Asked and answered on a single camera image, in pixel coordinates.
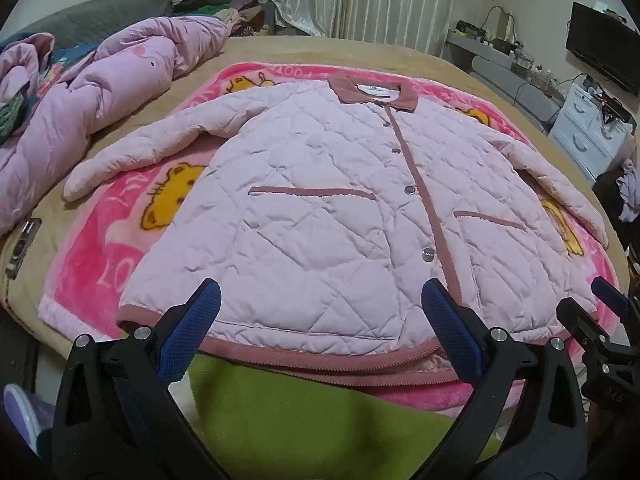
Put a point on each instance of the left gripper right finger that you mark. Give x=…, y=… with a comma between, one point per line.
x=524, y=418

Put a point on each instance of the grey quilted headboard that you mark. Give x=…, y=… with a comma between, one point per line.
x=92, y=21

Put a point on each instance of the white drawer cabinet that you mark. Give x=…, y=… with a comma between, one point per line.
x=593, y=140

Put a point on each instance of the metal bed clip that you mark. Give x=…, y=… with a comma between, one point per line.
x=27, y=235

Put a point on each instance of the purple slipper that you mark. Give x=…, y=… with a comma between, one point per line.
x=29, y=414

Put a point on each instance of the pink quilted jacket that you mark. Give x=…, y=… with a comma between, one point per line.
x=327, y=207

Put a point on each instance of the tan bed sheet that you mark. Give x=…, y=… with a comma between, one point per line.
x=20, y=297

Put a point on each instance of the pink flamingo comforter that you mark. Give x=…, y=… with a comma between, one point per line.
x=51, y=104

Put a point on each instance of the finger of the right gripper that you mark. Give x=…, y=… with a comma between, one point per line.
x=615, y=300
x=583, y=328

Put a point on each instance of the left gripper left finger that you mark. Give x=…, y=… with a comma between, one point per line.
x=115, y=417

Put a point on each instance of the pink cartoon fleece blanket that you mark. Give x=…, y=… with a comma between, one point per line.
x=109, y=237

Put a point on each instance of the pile of folded clothes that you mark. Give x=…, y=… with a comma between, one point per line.
x=245, y=17

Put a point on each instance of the grey desk with clutter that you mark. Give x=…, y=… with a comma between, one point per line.
x=494, y=70

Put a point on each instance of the black television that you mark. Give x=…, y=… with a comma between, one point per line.
x=606, y=44

